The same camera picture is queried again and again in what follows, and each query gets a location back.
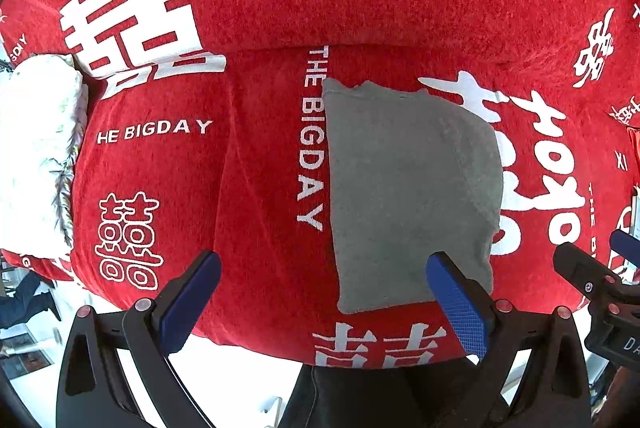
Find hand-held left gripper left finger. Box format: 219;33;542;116
56;250;222;428

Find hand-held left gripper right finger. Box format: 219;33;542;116
425;251;593;428

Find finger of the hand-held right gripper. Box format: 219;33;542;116
610;229;640;268
553;241;627;305

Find grey knit garment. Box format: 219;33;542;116
321;78;504;314

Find person's black pants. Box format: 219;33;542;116
280;350;506;428

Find white fringed cushion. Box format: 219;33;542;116
0;53;89;260

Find red wedding blanket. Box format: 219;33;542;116
0;0;640;370

